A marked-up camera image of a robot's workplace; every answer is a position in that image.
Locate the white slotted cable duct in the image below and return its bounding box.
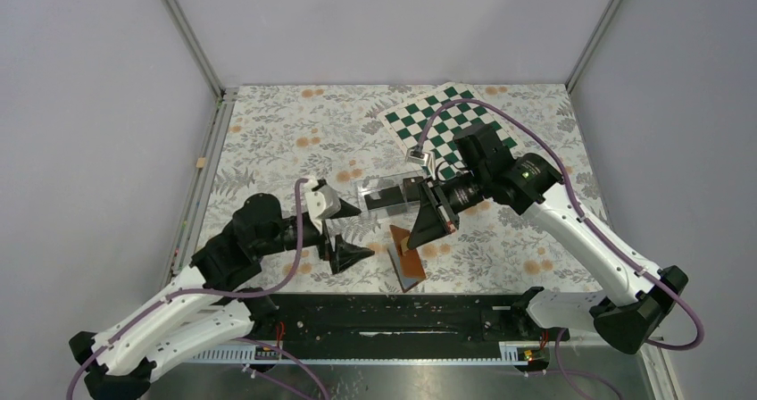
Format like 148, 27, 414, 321
188, 340, 537, 366

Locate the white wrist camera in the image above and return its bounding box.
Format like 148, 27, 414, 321
304, 179, 341, 223
405, 146, 445, 179

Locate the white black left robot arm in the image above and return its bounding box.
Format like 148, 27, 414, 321
66, 179, 374, 399

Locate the clear acrylic card box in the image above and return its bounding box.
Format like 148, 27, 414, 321
354, 171, 424, 220

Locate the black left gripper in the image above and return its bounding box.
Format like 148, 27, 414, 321
257, 200, 376, 271

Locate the green white checkered mat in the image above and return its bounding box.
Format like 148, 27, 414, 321
378, 82, 518, 179

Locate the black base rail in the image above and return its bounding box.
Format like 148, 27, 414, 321
248, 293, 559, 361

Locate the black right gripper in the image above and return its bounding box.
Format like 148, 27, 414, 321
408, 165, 491, 249

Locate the floral patterned table cloth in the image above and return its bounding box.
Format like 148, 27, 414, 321
198, 85, 599, 294

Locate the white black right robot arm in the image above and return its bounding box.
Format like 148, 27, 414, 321
407, 124, 688, 354

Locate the brown leather card holder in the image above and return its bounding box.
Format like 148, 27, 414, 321
387, 225, 427, 293

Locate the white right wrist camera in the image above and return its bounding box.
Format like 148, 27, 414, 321
405, 146, 445, 179

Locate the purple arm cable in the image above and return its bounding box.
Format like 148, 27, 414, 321
64, 178, 312, 400
416, 98, 706, 353

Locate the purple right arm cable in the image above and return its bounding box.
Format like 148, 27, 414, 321
416, 98, 706, 353

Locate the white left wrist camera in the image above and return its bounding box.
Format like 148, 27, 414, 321
304, 179, 341, 223

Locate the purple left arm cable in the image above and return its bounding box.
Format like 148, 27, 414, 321
64, 178, 312, 400

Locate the black VIP credit card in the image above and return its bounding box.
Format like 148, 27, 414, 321
363, 186, 404, 211

